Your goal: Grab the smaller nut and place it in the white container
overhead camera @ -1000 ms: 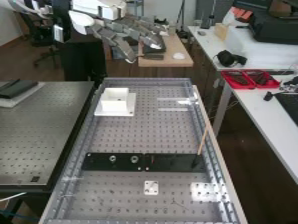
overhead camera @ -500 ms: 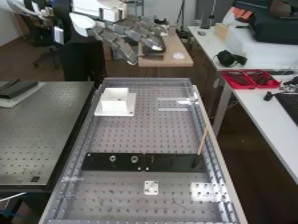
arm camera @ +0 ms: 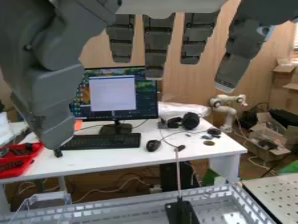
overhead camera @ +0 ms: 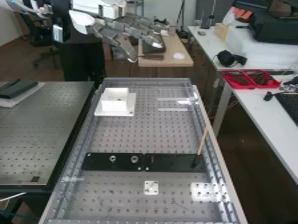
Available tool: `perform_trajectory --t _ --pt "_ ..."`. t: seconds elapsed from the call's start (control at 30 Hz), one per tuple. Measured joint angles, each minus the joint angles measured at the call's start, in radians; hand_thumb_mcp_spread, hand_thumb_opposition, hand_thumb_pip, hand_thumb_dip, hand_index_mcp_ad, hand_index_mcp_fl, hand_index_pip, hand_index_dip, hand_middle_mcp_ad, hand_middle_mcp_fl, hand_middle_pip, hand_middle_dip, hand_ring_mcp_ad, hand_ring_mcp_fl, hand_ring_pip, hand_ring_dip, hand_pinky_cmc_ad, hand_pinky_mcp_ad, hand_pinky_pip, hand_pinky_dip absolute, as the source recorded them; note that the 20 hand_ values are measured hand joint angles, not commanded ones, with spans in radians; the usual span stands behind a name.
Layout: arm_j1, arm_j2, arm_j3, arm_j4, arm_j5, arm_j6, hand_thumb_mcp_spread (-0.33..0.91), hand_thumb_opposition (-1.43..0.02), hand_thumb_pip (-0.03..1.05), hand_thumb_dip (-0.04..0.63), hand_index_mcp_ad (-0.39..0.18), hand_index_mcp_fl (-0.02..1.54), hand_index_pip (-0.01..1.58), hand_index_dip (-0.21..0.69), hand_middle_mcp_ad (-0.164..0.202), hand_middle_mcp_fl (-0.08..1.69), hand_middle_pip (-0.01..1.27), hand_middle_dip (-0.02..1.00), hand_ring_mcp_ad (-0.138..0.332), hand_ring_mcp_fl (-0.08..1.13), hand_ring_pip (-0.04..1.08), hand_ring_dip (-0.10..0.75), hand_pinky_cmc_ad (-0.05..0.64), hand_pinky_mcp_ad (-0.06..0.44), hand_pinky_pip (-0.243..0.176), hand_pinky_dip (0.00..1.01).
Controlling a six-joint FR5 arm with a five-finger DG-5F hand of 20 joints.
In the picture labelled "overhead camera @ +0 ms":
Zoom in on wooden table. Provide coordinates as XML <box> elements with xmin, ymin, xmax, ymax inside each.
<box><xmin>137</xmin><ymin>31</ymin><xmax>195</xmax><ymax>69</ymax></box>

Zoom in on red tray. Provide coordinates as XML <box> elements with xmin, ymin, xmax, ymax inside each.
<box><xmin>220</xmin><ymin>69</ymin><xmax>256</xmax><ymax>90</ymax></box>
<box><xmin>244</xmin><ymin>69</ymin><xmax>282</xmax><ymax>89</ymax></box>

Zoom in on black bag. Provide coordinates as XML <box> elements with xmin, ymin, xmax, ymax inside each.
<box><xmin>246</xmin><ymin>9</ymin><xmax>298</xmax><ymax>45</ymax></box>

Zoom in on black keyboard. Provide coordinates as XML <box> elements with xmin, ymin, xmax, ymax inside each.
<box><xmin>274</xmin><ymin>92</ymin><xmax>298</xmax><ymax>127</ymax></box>

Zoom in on small silver square plate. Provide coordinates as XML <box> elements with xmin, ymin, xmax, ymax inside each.
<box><xmin>142</xmin><ymin>180</ymin><xmax>161</xmax><ymax>196</ymax></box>

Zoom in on clear box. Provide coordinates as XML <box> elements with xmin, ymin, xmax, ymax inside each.
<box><xmin>38</xmin><ymin>77</ymin><xmax>247</xmax><ymax>224</ymax></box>

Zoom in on thin stick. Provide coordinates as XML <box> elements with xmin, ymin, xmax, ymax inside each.
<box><xmin>190</xmin><ymin>124</ymin><xmax>208</xmax><ymax>168</ymax></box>

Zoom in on black headphones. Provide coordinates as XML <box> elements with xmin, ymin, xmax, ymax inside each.
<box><xmin>215</xmin><ymin>49</ymin><xmax>248</xmax><ymax>67</ymax></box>

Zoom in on black plate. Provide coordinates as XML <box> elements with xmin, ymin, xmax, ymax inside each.
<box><xmin>82</xmin><ymin>152</ymin><xmax>207</xmax><ymax>174</ymax></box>

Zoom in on white desk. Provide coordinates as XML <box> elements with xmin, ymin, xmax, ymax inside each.
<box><xmin>186</xmin><ymin>24</ymin><xmax>298</xmax><ymax>72</ymax></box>
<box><xmin>211</xmin><ymin>74</ymin><xmax>298</xmax><ymax>186</ymax></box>

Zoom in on black office chair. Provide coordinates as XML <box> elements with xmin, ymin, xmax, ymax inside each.
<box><xmin>18</xmin><ymin>11</ymin><xmax>61</xmax><ymax>69</ymax></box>

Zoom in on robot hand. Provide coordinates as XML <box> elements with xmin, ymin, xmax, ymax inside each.
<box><xmin>85</xmin><ymin>6</ymin><xmax>170</xmax><ymax>64</ymax></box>

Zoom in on black flat case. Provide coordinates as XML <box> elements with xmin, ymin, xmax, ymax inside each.
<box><xmin>0</xmin><ymin>78</ymin><xmax>41</xmax><ymax>100</ymax></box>

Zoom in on black cabinet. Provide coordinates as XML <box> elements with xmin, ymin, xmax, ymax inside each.
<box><xmin>58</xmin><ymin>19</ymin><xmax>107</xmax><ymax>88</ymax></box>

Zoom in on small white box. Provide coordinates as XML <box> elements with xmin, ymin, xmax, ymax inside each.
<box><xmin>93</xmin><ymin>86</ymin><xmax>138</xmax><ymax>118</ymax></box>

